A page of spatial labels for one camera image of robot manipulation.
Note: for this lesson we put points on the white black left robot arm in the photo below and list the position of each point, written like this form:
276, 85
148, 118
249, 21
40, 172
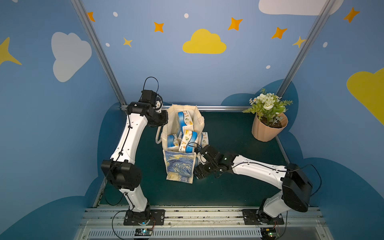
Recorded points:
120, 170

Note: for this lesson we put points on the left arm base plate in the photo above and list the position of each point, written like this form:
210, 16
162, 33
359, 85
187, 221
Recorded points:
146, 218

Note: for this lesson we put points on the right green circuit board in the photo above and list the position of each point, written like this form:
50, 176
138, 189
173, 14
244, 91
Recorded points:
268, 233

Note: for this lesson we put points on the purple snail tissue pack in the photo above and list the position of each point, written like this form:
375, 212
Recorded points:
187, 144

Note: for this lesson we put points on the left green circuit board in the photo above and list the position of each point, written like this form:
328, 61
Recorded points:
143, 232

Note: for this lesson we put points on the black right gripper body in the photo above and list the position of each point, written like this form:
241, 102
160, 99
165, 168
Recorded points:
202, 168

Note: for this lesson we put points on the aluminium rail frame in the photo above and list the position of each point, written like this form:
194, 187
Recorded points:
200, 223

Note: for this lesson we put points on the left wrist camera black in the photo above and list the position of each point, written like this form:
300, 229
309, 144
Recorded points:
149, 97

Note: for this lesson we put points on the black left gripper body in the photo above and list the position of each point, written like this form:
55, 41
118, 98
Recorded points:
160, 119

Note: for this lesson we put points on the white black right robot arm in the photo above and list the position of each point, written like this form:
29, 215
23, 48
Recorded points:
295, 188

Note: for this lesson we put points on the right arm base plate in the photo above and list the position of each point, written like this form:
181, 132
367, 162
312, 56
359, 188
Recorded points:
258, 217

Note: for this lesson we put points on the artificial white flower plant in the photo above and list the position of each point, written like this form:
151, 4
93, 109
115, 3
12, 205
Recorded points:
268, 108

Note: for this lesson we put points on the canvas bag starry night print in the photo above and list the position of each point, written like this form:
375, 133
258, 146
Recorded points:
180, 138

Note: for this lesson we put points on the blue white tissue pack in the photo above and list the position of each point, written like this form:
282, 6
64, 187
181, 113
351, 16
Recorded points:
173, 142

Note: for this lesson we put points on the green circuit board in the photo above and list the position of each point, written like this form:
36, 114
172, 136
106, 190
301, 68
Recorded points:
268, 233
143, 232

